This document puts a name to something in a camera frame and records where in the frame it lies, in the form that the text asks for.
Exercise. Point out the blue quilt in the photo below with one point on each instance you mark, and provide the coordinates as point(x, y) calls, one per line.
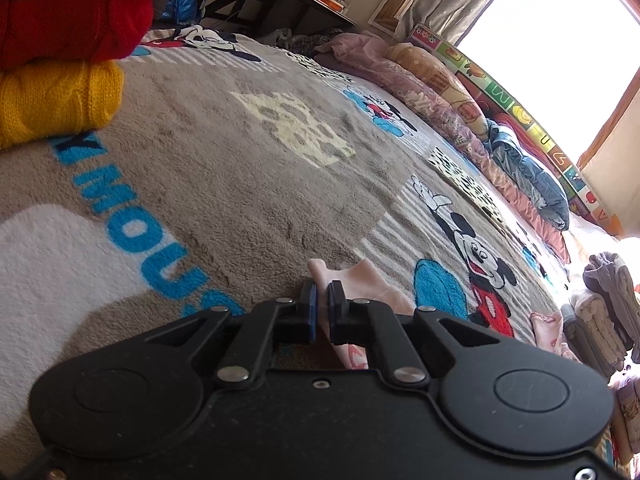
point(530, 175)

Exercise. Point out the orange tan blanket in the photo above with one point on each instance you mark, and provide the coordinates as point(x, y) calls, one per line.
point(435, 75)

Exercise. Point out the pink printed garment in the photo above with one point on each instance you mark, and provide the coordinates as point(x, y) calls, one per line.
point(365, 285)

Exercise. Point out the yellow knitted sweater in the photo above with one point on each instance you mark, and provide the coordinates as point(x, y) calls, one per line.
point(50, 100)

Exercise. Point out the grey cartoon printed blanket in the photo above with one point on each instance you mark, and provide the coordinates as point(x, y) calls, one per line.
point(225, 185)

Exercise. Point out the dark crumpled cloth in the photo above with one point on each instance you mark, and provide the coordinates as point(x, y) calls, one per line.
point(300, 41)

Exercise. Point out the red knitted sweater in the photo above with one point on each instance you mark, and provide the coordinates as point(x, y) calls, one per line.
point(65, 20)

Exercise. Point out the colourful alphabet foam mat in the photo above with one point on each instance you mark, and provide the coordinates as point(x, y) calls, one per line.
point(480, 72)

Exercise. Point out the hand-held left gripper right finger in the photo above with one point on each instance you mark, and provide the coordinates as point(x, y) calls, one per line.
point(334, 312)

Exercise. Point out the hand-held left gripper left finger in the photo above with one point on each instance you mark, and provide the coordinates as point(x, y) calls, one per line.
point(311, 312)

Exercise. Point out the window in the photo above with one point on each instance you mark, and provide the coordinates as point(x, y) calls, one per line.
point(575, 35)

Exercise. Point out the stack of grey folded clothes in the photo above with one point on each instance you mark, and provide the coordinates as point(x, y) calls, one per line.
point(605, 300)

